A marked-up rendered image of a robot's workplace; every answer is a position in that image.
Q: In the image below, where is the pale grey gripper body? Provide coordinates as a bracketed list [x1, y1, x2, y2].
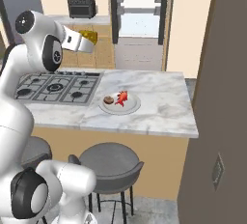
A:
[76, 36, 96, 55]

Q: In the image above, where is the yellow cheese wedge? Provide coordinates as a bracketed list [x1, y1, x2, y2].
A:
[79, 29, 98, 46]

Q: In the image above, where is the black fridge door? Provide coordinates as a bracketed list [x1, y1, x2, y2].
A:
[154, 0, 171, 46]
[109, 0, 125, 45]

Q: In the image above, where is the grey fridge drawer front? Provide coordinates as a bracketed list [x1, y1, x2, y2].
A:
[114, 37, 164, 71]

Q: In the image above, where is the brown mushroom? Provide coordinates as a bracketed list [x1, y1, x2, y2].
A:
[102, 96, 115, 105]

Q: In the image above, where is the open fridge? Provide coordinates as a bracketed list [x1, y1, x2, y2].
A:
[109, 0, 177, 71]

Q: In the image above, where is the red fish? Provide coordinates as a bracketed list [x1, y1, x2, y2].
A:
[114, 90, 129, 108]

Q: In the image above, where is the white round plate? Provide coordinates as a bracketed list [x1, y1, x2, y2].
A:
[97, 90, 142, 116]

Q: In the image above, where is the marble-topped island counter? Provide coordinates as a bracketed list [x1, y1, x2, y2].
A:
[13, 68, 200, 202]

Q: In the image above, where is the black toaster oven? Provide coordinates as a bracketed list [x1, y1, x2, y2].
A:
[67, 0, 97, 20]

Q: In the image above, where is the grey gas hob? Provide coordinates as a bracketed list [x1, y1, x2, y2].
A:
[13, 70, 105, 107]

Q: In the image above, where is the grey round stool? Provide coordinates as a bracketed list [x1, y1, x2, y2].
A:
[20, 135, 53, 171]
[68, 142, 146, 224]

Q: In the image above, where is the grey wall socket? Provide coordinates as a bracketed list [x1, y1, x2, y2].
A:
[210, 152, 227, 192]

